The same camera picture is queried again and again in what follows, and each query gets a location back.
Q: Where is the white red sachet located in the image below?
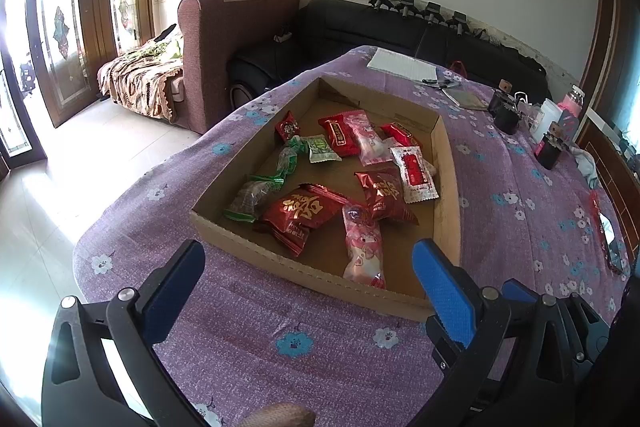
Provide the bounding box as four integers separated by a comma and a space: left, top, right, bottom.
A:
390, 146, 439, 204

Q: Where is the pink cartoon snack packet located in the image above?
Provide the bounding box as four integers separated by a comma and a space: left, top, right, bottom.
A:
343, 109, 392, 167

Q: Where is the small red snack packet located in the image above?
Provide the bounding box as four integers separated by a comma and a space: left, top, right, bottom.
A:
381, 122, 422, 148

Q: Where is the dark red gold-character snack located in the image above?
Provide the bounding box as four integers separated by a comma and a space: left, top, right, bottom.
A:
253, 183, 350, 257

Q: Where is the green leaf snack packet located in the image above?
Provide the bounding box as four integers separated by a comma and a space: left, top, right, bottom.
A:
302, 134, 342, 164

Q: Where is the long red black-label snack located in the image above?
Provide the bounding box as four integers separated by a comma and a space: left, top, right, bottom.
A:
318, 113, 360, 157

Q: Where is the green clear candy packet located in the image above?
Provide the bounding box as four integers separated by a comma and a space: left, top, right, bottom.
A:
222, 135, 308, 223

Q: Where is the small dark red snack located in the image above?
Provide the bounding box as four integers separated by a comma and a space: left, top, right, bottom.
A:
274, 110, 300, 143

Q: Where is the black smartphone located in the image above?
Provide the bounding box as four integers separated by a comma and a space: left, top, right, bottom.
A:
599, 212, 624, 274

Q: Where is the red gold foil envelope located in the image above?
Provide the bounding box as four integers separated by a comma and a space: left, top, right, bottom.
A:
589, 190, 605, 257

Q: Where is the near black jar with cork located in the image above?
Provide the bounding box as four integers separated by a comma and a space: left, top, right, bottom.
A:
534, 122, 564, 170

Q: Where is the black jar with cork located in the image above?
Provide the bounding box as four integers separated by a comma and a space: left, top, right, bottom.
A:
487, 79, 521, 135
534, 122, 564, 170

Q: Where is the white cloth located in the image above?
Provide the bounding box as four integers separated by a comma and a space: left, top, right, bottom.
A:
568, 145, 600, 190

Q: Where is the wooden bench backrest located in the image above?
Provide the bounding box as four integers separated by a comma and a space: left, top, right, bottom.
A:
577, 120, 640, 261

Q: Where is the white plastic container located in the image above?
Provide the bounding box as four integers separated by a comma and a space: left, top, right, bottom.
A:
529, 98, 562, 143

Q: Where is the far black jar with cork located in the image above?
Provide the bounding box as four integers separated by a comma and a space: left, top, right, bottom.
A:
487, 79, 521, 135

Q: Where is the purple floral tablecloth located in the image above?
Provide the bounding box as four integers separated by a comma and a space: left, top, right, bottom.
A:
73, 46, 632, 426

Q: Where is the cardboard box tray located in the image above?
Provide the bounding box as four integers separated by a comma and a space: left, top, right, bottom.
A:
188, 74, 462, 323

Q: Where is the pink thermos bottle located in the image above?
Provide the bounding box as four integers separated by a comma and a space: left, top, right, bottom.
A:
558, 84, 585, 118

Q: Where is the brown booklet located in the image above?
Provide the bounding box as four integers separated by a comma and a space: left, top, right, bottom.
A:
442, 88, 488, 112

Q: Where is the white paper notebook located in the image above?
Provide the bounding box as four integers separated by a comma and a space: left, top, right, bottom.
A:
367, 48, 438, 82

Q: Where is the patterned blanket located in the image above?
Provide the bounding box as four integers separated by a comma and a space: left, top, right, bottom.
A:
96, 32, 184, 124

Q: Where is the black leather sofa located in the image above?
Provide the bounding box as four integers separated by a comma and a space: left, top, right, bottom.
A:
227, 0, 551, 108

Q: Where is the maroon armchair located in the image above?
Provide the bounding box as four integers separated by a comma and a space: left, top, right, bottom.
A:
176, 0, 299, 134

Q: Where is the wooden glass door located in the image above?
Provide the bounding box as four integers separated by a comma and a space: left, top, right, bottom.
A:
1, 0, 153, 169

